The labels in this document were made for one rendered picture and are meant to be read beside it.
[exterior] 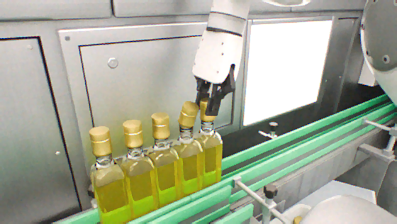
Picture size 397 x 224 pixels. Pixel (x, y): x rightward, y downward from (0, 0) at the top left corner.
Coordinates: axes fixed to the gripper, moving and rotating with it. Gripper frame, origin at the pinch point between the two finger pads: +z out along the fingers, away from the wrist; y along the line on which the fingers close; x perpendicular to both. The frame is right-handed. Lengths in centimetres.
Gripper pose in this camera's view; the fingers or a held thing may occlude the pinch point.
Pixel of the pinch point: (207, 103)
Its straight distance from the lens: 55.9
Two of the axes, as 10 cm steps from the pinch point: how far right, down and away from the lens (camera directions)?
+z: -2.2, 9.4, 2.7
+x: 8.1, 0.2, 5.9
